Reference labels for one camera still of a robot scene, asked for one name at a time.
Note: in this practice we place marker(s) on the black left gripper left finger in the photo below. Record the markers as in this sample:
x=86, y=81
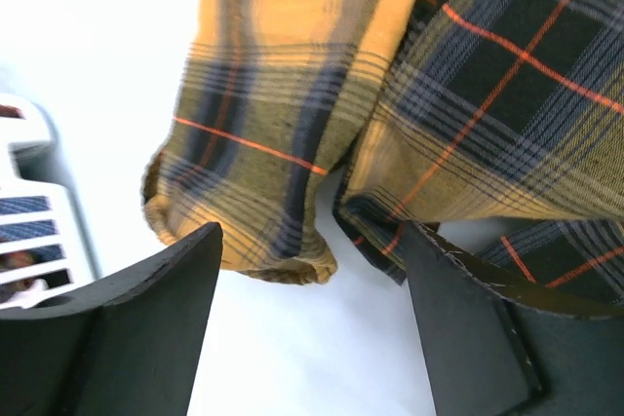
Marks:
x=126, y=345

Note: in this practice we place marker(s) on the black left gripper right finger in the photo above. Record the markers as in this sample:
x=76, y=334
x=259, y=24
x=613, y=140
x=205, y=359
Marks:
x=496, y=344

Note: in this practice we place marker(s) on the yellow plaid long sleeve shirt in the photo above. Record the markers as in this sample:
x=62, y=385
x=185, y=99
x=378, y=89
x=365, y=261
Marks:
x=438, y=111

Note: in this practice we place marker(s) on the white plastic laundry basket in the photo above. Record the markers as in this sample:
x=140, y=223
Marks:
x=42, y=251

